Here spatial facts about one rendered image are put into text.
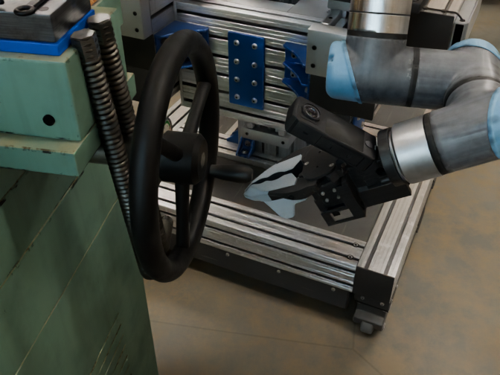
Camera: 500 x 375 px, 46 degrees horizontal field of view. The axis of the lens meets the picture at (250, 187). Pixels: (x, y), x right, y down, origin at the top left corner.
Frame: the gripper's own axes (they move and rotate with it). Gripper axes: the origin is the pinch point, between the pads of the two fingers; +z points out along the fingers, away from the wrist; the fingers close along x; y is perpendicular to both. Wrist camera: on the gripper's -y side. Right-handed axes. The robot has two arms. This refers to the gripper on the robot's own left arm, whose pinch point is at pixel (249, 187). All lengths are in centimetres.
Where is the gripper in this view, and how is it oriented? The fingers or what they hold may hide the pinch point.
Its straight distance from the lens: 79.3
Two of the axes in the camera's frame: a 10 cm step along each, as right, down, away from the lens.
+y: 5.0, 7.1, 5.0
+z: -8.4, 2.7, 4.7
